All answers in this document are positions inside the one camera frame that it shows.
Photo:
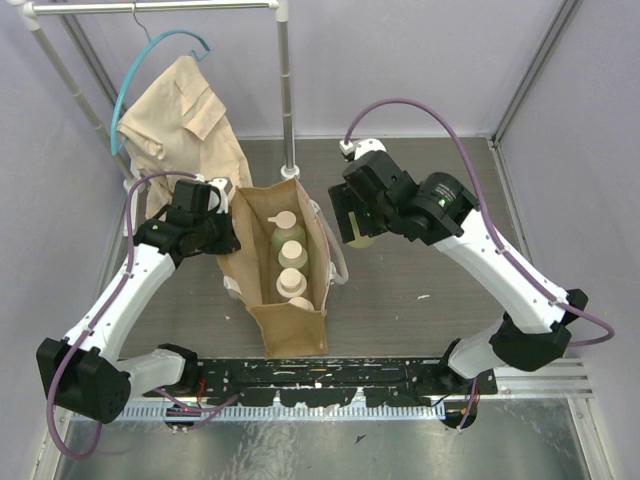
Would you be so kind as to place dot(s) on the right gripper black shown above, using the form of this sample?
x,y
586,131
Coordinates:
x,y
344,200

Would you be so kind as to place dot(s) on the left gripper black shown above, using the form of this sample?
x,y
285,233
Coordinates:
x,y
220,240

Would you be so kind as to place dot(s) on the green pump bottle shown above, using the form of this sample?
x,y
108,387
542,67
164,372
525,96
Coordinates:
x,y
359,241
286,229

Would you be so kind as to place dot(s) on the green bottle beige cap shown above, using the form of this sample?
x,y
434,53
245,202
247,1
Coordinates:
x,y
294,255

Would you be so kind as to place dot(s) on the brown canvas bag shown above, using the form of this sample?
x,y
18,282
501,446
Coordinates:
x,y
250,274

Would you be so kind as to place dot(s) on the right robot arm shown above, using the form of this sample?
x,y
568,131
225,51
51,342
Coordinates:
x,y
534,330

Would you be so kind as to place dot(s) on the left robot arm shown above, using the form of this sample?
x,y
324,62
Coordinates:
x,y
84,372

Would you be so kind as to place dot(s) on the beige shirt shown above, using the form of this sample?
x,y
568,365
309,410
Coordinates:
x,y
180,124

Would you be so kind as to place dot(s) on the teal clothes hanger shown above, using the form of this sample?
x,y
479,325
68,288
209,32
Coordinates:
x,y
130,85

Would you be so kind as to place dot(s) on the white clothes rack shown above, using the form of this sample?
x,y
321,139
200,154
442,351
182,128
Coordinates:
x,y
30,12

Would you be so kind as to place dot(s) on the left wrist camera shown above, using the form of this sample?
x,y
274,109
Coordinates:
x,y
221,188

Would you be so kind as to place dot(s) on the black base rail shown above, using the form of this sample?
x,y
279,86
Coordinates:
x,y
323,382

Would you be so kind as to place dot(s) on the white cable tray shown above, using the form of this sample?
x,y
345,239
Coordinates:
x,y
159,410

